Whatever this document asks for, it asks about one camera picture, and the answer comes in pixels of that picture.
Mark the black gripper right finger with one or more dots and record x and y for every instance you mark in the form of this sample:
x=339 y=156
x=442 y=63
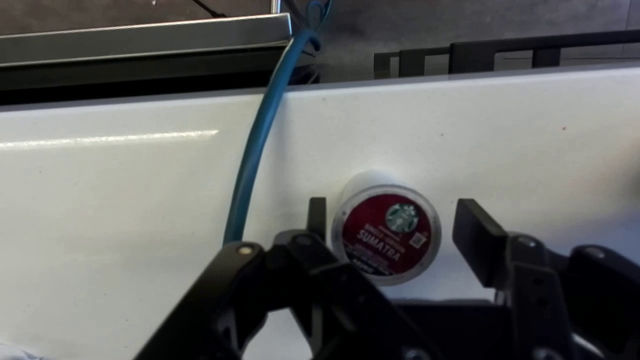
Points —
x=578 y=306

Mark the white coffee pod red lid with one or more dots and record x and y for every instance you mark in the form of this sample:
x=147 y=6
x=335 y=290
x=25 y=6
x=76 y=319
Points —
x=384 y=228

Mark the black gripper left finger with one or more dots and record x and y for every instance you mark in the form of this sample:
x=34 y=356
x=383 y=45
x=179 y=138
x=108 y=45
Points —
x=340 y=315

